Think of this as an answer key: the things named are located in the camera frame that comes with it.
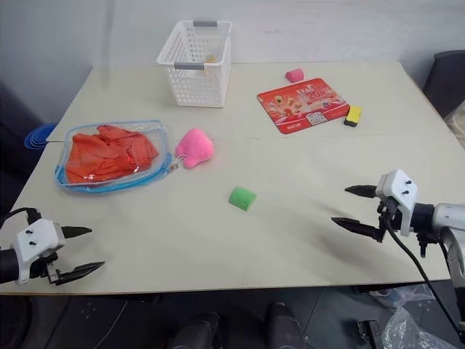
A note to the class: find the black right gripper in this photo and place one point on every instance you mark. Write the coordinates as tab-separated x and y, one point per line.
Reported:
393	216

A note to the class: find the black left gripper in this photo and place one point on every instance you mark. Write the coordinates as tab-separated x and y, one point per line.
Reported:
39	268

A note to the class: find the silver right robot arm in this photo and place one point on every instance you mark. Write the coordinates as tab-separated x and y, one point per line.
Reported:
448	218

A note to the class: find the clear pouch with orange cloth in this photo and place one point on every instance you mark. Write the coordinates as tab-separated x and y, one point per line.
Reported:
116	180

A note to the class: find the clear bag with shoe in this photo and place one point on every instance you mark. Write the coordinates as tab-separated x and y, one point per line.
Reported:
403	295

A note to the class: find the orange cloth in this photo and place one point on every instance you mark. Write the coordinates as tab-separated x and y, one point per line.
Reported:
105	152

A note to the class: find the crumpled clear plastic bag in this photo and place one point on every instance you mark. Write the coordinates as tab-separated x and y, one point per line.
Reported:
410	331

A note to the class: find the yellow black eraser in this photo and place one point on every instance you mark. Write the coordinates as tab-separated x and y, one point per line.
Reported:
353	115

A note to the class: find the red printed mouse pad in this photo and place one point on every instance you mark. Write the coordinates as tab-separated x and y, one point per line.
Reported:
301	105

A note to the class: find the green foam block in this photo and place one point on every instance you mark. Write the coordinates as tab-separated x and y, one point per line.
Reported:
241	199

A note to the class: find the black box on floor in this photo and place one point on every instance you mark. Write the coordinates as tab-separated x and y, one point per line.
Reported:
368	332

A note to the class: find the dark rounded shape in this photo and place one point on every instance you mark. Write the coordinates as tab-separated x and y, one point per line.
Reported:
283	325
198	332

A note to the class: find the small pink foam block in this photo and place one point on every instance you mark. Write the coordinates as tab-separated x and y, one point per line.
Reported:
294	75

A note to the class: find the dark chair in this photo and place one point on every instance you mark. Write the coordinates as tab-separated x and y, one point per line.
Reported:
447	80

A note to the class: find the pink plush toy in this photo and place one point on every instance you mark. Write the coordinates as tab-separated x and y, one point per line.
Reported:
195	147

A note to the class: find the white plastic lattice basket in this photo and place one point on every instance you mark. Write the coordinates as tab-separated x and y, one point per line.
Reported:
194	85

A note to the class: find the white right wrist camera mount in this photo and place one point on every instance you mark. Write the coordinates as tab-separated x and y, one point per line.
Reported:
397	189

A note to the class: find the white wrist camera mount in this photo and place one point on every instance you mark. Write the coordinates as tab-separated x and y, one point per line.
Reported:
397	189
36	238

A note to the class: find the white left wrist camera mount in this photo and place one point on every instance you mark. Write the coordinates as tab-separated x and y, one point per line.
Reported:
36	238

